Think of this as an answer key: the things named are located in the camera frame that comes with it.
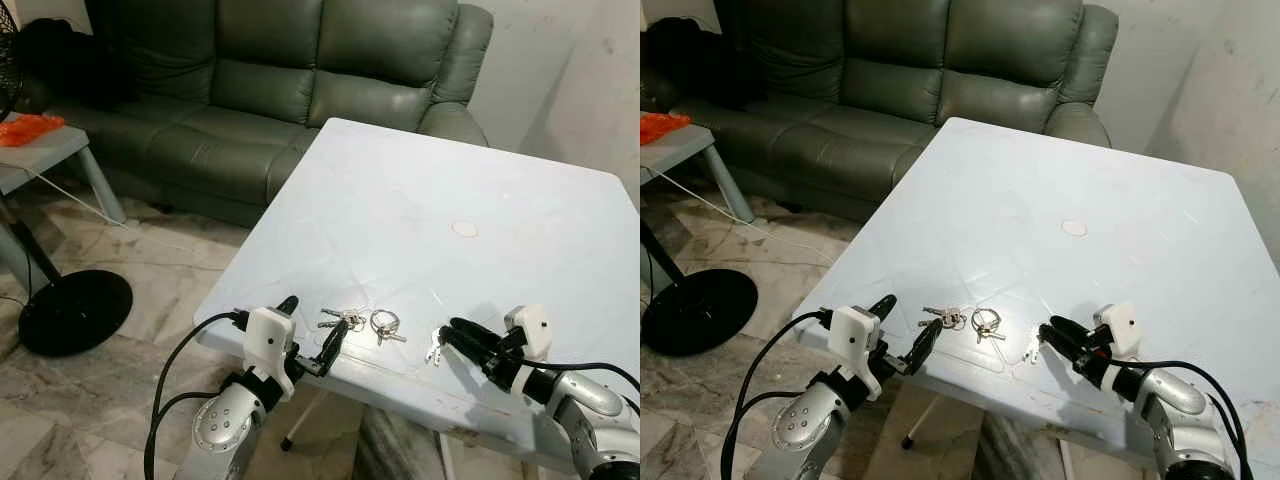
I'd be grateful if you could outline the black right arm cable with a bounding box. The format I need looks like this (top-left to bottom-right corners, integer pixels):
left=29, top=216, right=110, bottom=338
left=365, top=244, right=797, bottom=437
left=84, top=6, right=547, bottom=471
left=1118, top=358, right=1253, bottom=480
left=528, top=360, right=641, bottom=421

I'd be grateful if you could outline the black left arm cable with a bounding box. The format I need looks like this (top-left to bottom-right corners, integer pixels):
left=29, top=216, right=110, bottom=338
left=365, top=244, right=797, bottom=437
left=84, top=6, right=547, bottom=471
left=145, top=311, right=250, bottom=480
left=720, top=311, right=833, bottom=480

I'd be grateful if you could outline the orange plastic bag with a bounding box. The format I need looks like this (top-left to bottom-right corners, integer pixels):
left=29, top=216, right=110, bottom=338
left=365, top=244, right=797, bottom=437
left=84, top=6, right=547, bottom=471
left=0, top=112, right=67, bottom=149
left=640, top=111, right=692, bottom=147

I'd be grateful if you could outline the black standing fan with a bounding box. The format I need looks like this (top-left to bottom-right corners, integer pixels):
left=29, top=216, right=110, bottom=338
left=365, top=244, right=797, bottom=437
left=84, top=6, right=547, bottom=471
left=0, top=22, right=135, bottom=358
left=640, top=212, right=759, bottom=358

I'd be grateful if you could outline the bunch of small keys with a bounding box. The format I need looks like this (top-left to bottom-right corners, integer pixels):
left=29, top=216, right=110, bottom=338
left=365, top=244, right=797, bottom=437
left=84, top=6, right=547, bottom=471
left=317, top=307, right=368, bottom=334
left=919, top=305, right=968, bottom=332

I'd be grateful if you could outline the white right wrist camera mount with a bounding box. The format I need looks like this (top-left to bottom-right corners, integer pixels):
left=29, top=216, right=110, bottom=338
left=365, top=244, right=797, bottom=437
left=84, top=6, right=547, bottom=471
left=503, top=305, right=554, bottom=362
left=1094, top=301, right=1142, bottom=360

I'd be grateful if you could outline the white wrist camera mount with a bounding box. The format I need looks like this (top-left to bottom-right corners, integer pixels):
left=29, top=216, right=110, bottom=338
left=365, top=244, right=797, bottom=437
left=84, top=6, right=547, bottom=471
left=829, top=305, right=886, bottom=401
left=1094, top=301, right=1142, bottom=360
left=503, top=305, right=554, bottom=362
left=243, top=307, right=299, bottom=387

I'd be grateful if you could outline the thin white cable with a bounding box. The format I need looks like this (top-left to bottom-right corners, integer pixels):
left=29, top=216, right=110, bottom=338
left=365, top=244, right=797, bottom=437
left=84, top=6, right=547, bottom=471
left=18, top=163, right=196, bottom=253
left=658, top=168, right=839, bottom=265

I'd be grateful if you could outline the grey-green leather sofa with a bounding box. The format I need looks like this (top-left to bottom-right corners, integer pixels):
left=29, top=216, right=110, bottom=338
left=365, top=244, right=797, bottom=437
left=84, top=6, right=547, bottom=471
left=38, top=0, right=495, bottom=230
left=668, top=0, right=1120, bottom=224

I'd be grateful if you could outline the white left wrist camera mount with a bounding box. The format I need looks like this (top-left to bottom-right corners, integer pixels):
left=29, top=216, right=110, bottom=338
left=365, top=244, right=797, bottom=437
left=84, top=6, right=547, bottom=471
left=243, top=307, right=299, bottom=387
left=829, top=305, right=886, bottom=401

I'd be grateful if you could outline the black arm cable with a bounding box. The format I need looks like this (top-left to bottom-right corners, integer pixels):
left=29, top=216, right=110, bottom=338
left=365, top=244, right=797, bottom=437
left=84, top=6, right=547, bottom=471
left=528, top=360, right=641, bottom=421
left=720, top=311, right=833, bottom=480
left=1118, top=358, right=1253, bottom=480
left=145, top=311, right=250, bottom=480

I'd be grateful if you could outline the black bundle on sofa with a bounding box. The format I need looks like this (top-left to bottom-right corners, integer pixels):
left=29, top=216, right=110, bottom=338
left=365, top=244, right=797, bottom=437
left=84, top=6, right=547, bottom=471
left=642, top=17, right=763, bottom=111
left=17, top=17, right=133, bottom=108

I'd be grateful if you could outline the small grey side table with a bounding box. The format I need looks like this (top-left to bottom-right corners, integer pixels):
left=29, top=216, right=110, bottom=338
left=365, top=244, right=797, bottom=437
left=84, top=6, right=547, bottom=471
left=640, top=124, right=757, bottom=225
left=0, top=124, right=129, bottom=297

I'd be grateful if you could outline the key on large ring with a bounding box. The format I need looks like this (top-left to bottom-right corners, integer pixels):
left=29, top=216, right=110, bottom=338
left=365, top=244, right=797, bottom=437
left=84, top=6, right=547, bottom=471
left=969, top=307, right=1008, bottom=344
left=369, top=309, right=409, bottom=347

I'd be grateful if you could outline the white table leg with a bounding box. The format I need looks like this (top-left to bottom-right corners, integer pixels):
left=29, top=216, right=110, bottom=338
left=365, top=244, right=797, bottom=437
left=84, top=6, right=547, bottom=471
left=902, top=384, right=948, bottom=450
left=281, top=390, right=329, bottom=452

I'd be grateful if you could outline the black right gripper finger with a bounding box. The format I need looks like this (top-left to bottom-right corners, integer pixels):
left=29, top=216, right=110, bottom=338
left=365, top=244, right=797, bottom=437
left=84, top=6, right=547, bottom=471
left=1049, top=314, right=1102, bottom=346
left=1037, top=324, right=1093, bottom=367
left=438, top=327, right=498, bottom=371
left=449, top=317, right=508, bottom=348

